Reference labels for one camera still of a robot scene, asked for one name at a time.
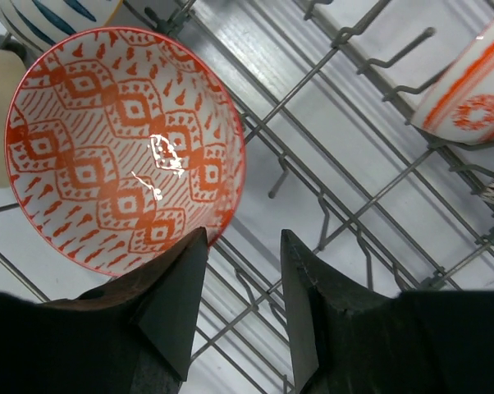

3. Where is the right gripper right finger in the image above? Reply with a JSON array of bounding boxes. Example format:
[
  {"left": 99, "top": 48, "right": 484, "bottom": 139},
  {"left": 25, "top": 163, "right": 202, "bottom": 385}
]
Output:
[{"left": 281, "top": 229, "right": 494, "bottom": 393}]

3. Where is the orange floral bowl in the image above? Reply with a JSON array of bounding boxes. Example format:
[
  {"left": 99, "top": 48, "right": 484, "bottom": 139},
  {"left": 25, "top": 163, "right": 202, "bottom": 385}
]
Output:
[{"left": 410, "top": 20, "right": 494, "bottom": 144}]

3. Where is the red patterned bowl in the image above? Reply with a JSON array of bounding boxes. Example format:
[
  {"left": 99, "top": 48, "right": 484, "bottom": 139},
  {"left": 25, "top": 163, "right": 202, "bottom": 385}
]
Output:
[{"left": 4, "top": 26, "right": 245, "bottom": 277}]

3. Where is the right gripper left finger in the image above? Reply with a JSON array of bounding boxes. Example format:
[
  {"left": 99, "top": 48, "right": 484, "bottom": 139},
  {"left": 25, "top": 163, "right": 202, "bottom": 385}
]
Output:
[{"left": 0, "top": 228, "right": 208, "bottom": 393}]

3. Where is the grey wire dish rack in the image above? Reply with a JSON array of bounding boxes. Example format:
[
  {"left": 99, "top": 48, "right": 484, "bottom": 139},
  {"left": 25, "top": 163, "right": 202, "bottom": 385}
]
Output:
[{"left": 0, "top": 0, "right": 494, "bottom": 394}]

